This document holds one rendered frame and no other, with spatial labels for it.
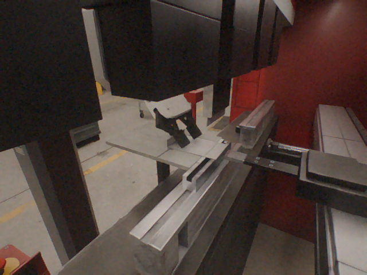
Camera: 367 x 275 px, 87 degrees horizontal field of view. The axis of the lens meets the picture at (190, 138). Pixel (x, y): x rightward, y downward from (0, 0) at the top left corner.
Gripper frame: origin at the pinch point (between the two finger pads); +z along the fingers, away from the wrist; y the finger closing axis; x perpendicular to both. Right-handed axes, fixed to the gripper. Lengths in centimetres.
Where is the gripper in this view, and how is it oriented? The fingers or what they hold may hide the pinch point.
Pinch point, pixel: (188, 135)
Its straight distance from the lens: 49.2
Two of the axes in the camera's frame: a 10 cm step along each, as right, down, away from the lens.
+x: -6.6, 4.4, 6.1
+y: 5.0, -3.5, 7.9
